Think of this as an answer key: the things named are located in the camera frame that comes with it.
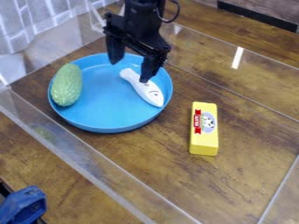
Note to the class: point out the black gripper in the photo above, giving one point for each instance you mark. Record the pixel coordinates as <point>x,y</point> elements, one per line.
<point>134,30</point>

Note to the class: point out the white wooden toy fish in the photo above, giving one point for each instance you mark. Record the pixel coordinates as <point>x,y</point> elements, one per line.
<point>146,90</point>

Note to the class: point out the blue round plastic tray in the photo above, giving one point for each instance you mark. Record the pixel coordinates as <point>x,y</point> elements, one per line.
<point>109,107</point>

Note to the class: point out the green bumpy toy gourd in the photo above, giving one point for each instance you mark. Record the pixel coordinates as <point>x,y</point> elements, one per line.
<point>66,85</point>

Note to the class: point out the yellow toy butter block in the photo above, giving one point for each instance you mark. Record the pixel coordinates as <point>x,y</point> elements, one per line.
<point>204,129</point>

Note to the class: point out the grey checkered curtain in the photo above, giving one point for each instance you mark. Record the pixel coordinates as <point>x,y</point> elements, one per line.
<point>24,18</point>

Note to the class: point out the black baseboard strip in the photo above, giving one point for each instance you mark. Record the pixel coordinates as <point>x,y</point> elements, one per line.
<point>276,22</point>

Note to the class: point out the blue plastic clamp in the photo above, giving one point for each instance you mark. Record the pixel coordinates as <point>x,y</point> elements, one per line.
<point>22,206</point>

